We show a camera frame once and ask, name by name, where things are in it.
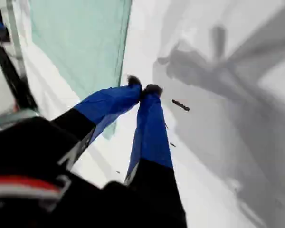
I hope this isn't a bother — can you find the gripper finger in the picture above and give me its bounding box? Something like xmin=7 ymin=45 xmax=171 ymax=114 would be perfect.
xmin=124 ymin=84 xmax=189 ymax=228
xmin=51 ymin=75 xmax=143 ymax=148

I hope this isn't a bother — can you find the pale green T-shirt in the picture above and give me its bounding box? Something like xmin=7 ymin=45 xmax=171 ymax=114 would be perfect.
xmin=29 ymin=0 xmax=133 ymax=141

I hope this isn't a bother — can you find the small dark debris piece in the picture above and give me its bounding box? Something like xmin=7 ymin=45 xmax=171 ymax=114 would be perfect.
xmin=171 ymin=99 xmax=190 ymax=112

